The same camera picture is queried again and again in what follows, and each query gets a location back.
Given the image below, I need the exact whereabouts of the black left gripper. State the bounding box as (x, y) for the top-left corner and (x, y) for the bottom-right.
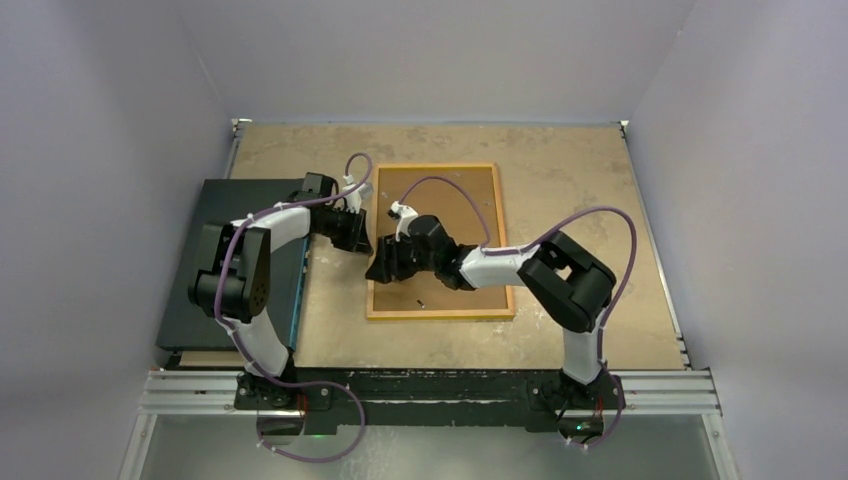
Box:
(316, 205), (372, 255)

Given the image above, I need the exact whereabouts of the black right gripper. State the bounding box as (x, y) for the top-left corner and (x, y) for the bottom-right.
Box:
(366, 230), (440, 284)

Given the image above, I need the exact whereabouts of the brown frame backing board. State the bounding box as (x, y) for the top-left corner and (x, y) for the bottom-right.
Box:
(372, 168), (510, 313)

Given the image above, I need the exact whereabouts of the wooden picture frame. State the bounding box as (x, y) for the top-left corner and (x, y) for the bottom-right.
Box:
(365, 162), (517, 323)

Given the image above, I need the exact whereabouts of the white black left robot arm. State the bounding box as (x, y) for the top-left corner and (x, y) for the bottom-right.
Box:
(188, 173), (373, 409)

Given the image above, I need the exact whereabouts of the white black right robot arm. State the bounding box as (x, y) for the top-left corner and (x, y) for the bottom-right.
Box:
(365, 215), (620, 407)

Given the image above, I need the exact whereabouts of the dark blue flat box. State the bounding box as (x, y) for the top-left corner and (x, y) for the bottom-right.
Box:
(155, 178), (310, 352)

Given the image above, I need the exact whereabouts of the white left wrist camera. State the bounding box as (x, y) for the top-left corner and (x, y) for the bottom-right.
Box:
(341, 175), (373, 213)

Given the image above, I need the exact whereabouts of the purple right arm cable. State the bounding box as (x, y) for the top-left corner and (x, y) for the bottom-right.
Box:
(390, 175), (639, 452)

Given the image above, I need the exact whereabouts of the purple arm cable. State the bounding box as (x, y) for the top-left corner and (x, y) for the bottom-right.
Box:
(390, 175), (639, 452)
(213, 152), (375, 465)

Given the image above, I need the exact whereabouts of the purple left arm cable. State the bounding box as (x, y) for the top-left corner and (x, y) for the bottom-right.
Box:
(213, 152), (375, 465)

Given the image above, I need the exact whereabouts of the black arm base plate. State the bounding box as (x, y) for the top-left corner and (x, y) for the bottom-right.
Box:
(234, 367), (626, 435)

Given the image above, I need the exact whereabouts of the aluminium profile rail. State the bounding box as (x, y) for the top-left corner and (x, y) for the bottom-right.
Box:
(138, 370), (721, 415)

